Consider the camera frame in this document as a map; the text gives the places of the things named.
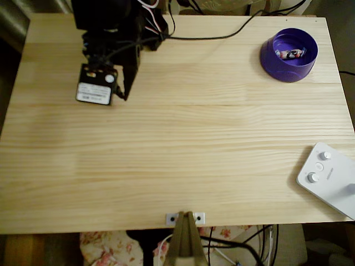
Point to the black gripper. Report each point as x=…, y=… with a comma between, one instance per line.
x=131, y=72

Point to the candy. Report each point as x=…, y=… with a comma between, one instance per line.
x=291, y=54

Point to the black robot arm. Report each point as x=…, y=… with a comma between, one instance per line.
x=102, y=14

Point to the purple bowl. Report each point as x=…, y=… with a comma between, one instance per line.
x=288, y=70

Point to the black stand under table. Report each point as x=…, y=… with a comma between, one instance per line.
x=144, y=249

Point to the wooden furniture leg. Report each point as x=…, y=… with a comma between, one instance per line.
x=271, y=7

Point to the floral cloth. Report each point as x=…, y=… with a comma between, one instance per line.
x=105, y=249

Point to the white lamp base with knobs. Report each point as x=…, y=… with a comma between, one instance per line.
x=330, y=183

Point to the silver corner bracket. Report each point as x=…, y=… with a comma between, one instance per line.
x=199, y=218
x=171, y=218

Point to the aluminium extrusion camera post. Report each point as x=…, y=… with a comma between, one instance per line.
x=184, y=243

